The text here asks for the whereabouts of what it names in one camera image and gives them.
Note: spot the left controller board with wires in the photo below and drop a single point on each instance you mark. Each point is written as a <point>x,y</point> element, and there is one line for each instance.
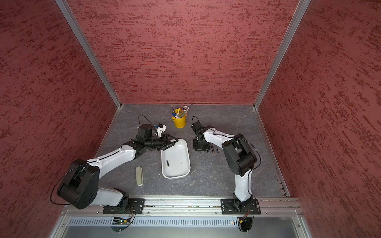
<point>119,224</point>

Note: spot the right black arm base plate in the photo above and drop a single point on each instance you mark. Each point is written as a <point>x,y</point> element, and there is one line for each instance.
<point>230,206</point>

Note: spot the aluminium corner post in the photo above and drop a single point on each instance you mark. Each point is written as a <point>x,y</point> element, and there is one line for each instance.
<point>289,34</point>
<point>79,34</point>

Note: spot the left aluminium corner post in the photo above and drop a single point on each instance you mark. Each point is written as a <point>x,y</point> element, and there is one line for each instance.
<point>79,34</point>

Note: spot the beige oblong case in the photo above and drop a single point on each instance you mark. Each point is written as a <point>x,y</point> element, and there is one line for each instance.
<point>139,176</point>

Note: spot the white oval storage tray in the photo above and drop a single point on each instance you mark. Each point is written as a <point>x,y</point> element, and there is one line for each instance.
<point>179,161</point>

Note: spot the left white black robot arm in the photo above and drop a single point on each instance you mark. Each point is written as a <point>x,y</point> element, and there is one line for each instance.
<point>80,188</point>

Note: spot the right controller board with wires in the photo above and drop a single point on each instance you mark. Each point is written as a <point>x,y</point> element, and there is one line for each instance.
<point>245,224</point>

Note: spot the yellow pencil cup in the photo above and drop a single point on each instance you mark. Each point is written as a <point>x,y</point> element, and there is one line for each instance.
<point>180,123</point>

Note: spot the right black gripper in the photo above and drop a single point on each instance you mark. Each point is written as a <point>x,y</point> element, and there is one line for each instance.
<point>196,147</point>

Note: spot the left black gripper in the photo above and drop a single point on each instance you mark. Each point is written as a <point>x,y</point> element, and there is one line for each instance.
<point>165,144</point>

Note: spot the right aluminium corner post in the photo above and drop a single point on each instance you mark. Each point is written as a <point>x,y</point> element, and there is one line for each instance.
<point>289,34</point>

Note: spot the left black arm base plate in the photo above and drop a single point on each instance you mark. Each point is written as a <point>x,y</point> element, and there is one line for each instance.
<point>134,206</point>

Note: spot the coloured pencils bundle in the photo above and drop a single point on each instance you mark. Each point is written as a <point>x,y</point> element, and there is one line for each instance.
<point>180,112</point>

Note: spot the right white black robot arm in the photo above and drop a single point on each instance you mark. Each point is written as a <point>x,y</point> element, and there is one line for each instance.
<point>239,155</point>

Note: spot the aluminium front rail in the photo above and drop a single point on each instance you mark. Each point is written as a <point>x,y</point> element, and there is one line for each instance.
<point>205,206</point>

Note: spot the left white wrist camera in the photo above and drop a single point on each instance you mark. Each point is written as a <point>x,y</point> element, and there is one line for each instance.
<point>160,129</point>

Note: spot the controller board with wires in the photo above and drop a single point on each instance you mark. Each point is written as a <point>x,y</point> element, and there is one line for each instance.
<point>245,224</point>
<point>119,224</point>

